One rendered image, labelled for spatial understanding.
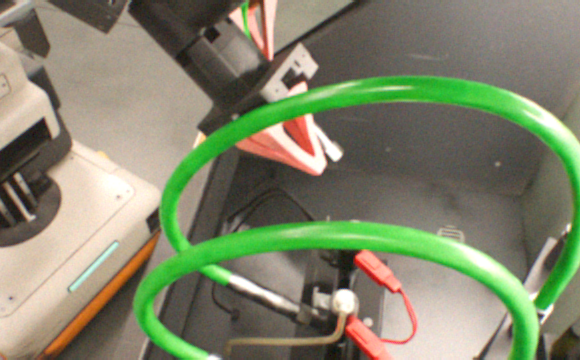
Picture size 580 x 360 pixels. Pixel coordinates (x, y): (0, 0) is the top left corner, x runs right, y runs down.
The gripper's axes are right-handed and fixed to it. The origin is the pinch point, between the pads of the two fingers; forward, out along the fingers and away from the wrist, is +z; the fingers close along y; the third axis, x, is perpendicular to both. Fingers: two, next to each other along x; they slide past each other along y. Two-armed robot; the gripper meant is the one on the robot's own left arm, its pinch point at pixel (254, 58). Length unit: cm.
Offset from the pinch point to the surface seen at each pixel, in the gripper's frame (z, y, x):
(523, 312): 20.2, -10.4, -30.6
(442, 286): 39.6, 23.6, 7.5
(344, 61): 2.9, 21.7, 10.1
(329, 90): 5.7, -12.9, -24.4
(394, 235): 13.2, -15.8, -28.9
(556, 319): 44, 25, -9
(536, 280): 29.8, 10.2, -17.7
